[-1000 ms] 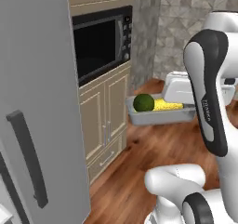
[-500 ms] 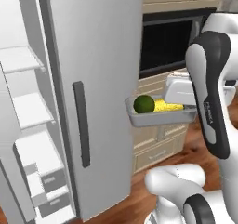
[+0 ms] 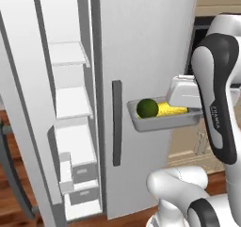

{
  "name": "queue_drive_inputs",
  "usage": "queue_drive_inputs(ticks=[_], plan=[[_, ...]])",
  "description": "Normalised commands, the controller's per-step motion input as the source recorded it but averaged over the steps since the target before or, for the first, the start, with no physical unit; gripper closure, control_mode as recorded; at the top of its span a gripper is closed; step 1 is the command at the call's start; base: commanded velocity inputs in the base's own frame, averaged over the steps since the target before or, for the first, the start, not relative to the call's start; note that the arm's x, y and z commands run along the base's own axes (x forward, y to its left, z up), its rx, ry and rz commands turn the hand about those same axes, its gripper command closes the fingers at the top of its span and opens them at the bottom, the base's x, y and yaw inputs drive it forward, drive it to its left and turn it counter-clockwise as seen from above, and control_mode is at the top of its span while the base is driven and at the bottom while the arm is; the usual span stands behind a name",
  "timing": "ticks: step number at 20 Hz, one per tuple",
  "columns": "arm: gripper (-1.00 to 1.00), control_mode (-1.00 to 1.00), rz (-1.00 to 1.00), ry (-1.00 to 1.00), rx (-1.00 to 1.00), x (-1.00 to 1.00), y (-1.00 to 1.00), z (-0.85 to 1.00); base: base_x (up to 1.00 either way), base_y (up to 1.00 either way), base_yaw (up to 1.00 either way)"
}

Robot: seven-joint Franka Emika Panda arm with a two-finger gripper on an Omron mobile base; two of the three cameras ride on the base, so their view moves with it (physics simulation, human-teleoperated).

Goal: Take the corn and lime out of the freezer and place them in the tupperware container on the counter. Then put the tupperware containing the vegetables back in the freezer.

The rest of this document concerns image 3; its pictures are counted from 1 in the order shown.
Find dark grey open door handle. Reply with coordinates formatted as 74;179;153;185
0;123;40;220

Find white fridge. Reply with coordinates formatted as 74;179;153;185
0;0;200;227

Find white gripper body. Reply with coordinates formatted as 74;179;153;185
165;74;202;110

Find grey freezer drawer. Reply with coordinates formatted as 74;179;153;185
71;162;99;185
69;186;101;206

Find white open freezer door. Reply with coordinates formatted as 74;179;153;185
0;0;68;227

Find yellow corn cob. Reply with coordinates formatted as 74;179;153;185
155;102;189;118

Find beige kitchen cupboards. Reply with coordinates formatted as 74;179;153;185
167;0;241;175

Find dark grey fridge door handle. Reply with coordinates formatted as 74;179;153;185
111;79;123;168

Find green lime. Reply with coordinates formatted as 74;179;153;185
136;98;160;120

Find grey tupperware container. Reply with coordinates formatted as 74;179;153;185
126;95;203;134

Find white closed fridge door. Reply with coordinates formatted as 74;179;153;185
89;0;200;220

